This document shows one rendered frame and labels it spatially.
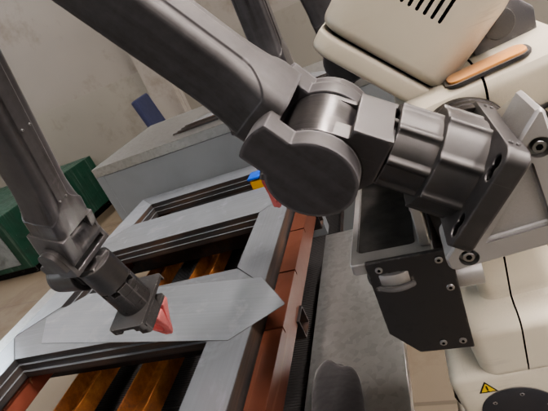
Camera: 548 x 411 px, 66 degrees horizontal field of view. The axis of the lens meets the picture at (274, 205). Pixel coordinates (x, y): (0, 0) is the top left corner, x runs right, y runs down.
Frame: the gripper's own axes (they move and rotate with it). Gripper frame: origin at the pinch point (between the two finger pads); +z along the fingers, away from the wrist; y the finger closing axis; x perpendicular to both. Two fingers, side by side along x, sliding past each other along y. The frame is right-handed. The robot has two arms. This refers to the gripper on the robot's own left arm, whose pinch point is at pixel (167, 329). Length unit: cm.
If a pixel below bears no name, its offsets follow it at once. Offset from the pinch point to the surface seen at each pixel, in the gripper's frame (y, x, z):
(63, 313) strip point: -21, -50, 12
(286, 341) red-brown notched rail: -4.3, 15.6, 16.1
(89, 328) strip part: -12.6, -34.8, 10.4
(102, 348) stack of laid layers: -6.2, -27.4, 10.5
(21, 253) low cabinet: -206, -323, 115
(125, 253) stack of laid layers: -49, -49, 21
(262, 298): -11.7, 11.9, 11.0
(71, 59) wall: -404, -284, 15
